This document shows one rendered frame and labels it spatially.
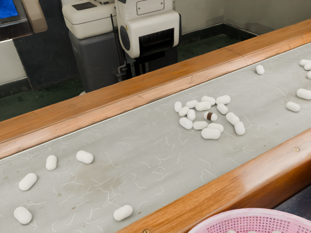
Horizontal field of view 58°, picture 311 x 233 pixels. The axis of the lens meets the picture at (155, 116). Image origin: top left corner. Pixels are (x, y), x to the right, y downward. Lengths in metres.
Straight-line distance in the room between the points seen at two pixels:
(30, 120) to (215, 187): 0.45
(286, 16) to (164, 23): 1.67
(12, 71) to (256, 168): 2.33
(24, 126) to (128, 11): 0.64
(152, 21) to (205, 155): 0.72
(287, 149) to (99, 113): 0.41
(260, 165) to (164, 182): 0.17
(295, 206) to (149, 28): 0.83
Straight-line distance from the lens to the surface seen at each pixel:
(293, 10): 2.64
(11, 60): 2.60
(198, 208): 0.44
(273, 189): 0.52
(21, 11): 0.30
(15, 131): 0.70
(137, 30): 1.14
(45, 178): 0.58
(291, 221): 0.46
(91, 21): 1.38
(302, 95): 0.74
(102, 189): 0.52
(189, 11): 3.01
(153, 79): 0.76
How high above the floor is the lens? 1.12
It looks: 35 degrees down
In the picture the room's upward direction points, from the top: 6 degrees counter-clockwise
